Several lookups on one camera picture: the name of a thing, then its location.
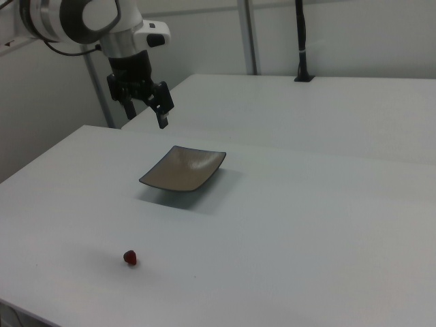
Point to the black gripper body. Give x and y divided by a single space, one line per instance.
131 73

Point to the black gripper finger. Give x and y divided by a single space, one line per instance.
163 100
128 107

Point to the red strawberry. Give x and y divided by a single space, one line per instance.
130 257

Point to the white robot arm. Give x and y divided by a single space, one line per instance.
68 20

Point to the square beige ceramic plate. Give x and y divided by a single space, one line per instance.
177 173

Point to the black pole with white band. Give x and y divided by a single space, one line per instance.
301 34

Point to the grey aluminium frame post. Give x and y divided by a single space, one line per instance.
251 34
102 95

